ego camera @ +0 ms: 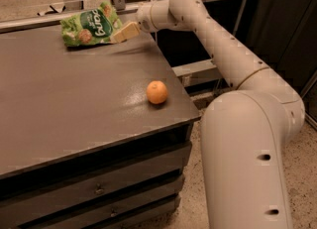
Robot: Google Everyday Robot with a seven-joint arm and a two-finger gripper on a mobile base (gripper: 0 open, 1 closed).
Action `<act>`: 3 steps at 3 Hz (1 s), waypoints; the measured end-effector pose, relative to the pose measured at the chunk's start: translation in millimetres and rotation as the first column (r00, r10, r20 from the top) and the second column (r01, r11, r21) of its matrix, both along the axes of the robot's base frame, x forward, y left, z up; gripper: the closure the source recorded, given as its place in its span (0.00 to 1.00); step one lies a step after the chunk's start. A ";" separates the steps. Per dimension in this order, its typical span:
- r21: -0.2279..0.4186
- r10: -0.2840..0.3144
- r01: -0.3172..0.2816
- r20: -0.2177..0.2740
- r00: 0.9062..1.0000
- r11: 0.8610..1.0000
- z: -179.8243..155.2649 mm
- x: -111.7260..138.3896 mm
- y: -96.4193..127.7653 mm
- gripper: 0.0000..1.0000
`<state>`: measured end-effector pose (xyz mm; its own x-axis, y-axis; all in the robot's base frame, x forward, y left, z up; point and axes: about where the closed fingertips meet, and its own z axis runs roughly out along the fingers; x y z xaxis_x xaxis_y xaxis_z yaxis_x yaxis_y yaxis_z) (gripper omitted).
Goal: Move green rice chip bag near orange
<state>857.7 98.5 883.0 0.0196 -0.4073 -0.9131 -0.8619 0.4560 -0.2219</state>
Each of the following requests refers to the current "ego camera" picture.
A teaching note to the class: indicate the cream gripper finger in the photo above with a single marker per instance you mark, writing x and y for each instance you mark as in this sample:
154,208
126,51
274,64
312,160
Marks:
128,31

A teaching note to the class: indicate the green rice chip bag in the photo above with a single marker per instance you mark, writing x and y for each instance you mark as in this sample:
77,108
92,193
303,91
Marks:
92,27

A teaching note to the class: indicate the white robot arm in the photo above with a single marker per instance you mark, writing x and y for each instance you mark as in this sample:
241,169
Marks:
243,130

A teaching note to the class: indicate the orange fruit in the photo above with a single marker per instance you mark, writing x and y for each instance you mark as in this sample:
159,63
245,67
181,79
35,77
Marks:
156,92

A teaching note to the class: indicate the grey drawer cabinet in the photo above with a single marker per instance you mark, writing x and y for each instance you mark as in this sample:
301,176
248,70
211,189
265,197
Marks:
61,179

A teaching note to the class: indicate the grey metal frame rail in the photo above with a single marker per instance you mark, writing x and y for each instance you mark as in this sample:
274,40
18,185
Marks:
43,21

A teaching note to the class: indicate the grey metal bracket beam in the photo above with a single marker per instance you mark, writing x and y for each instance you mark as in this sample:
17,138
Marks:
199,72

